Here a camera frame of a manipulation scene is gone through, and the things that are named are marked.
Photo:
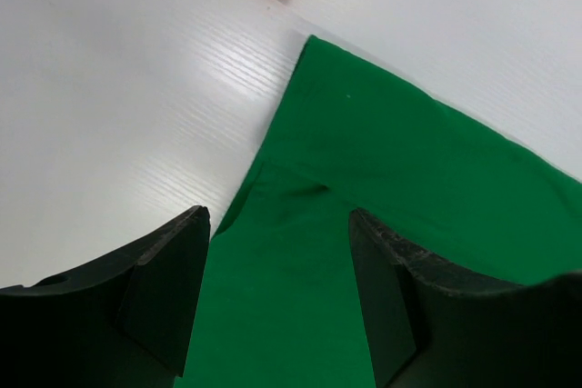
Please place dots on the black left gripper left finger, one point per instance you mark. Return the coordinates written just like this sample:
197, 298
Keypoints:
124, 319

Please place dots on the green t-shirt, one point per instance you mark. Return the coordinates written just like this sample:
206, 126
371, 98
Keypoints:
279, 305

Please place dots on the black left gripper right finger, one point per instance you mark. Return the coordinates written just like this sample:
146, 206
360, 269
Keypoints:
432, 323

